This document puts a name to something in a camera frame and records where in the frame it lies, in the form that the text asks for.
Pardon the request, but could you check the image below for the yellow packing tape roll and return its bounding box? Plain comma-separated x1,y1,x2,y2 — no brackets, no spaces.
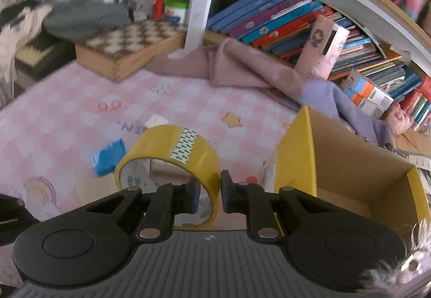
115,124,221,229

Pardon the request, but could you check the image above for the blue plastic packet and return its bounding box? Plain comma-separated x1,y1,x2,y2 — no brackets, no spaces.
93,139,126,177

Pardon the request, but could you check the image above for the yellow cardboard box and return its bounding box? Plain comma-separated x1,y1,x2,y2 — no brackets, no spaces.
262,107,430,237

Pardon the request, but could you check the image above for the pink checkered tablecloth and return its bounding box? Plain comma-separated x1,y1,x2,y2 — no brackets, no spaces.
1,62,295,220

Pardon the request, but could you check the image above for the lavender cloth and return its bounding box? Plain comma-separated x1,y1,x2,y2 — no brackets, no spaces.
297,80,394,152

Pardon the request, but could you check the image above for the small orange blue box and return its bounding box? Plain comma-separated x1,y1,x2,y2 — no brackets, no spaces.
340,70,393,119

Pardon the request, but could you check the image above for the pink folded cloth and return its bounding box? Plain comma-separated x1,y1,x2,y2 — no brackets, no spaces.
145,39,316,107

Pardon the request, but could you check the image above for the pink pig figurine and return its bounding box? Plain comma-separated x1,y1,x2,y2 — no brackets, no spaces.
384,102,414,136

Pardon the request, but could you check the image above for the wooden chess board box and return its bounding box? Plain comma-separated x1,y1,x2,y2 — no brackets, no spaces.
75,20,186,82

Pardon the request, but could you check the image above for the pink cartoon tumbler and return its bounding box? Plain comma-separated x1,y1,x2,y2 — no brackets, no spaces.
294,15,350,80

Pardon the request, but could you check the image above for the black Yamaha keyboard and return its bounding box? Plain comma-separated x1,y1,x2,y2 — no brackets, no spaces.
15,32,76,81

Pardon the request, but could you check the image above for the green lid white jar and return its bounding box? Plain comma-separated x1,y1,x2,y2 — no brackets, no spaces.
164,0,189,25

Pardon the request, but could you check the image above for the grey folded garment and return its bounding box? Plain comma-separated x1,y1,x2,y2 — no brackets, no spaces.
42,0,132,42

